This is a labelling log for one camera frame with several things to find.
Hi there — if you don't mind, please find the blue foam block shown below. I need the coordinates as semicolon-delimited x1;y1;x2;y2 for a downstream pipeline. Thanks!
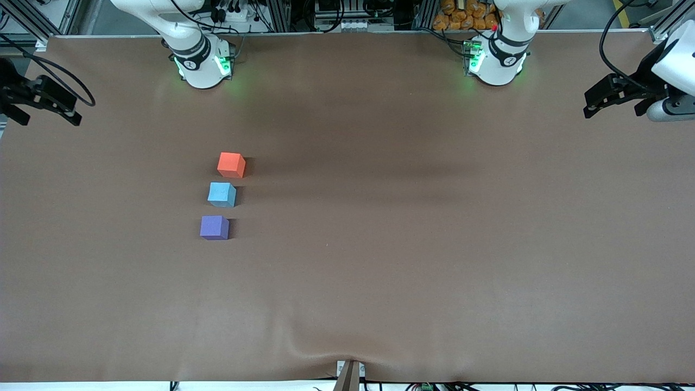
207;182;237;209

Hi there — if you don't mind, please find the orange foam block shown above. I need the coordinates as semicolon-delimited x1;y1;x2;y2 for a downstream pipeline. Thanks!
217;152;246;179

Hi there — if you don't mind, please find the purple foam block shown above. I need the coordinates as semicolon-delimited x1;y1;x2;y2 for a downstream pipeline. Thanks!
200;215;230;241

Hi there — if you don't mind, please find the orange packets heap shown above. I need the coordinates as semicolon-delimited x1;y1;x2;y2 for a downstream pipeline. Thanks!
433;0;500;31

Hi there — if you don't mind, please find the power strip with black plugs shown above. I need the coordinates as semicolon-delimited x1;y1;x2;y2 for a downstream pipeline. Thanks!
211;0;257;23

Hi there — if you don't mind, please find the brown table cover sheet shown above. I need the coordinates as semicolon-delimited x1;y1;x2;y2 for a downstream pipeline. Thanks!
0;31;695;384

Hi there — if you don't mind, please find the white power strip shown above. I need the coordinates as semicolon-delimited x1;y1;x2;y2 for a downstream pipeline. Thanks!
338;19;395;32

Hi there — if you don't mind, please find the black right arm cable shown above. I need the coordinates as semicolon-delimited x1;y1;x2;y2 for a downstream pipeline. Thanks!
0;34;96;108

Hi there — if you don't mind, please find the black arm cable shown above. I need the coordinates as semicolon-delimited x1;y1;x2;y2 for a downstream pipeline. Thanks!
599;0;655;92
0;34;96;108

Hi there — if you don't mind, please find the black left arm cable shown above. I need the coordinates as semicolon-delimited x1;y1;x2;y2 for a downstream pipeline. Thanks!
599;0;655;92

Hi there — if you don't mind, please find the slanted aluminium frame strut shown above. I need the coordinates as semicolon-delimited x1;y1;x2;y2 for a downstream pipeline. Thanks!
649;0;695;44
0;0;82;49

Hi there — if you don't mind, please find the aluminium frame post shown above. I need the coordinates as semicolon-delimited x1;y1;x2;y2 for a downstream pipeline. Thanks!
264;0;292;33
414;0;438;30

